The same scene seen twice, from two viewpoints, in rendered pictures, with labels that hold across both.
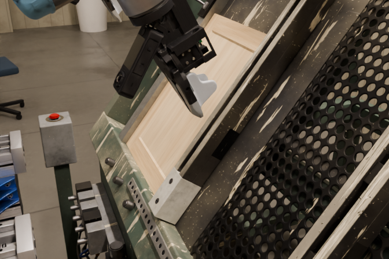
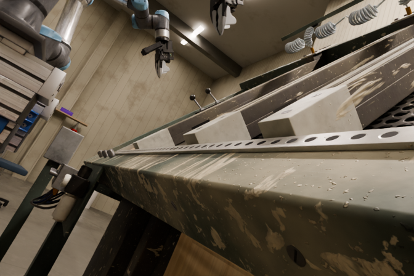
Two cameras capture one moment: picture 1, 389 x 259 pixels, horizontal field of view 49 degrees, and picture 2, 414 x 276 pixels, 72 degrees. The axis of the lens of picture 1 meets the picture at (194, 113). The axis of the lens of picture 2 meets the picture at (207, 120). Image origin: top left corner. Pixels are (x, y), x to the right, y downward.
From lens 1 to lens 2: 84 cm
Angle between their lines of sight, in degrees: 42
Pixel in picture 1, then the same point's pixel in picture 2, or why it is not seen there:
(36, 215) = not seen: outside the picture
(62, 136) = (71, 142)
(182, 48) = not seen: outside the picture
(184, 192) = (163, 140)
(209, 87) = (232, 19)
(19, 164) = (48, 109)
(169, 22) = not seen: outside the picture
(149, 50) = not seen: outside the picture
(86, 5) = not seen: hidden behind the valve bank
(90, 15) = not seen: hidden behind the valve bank
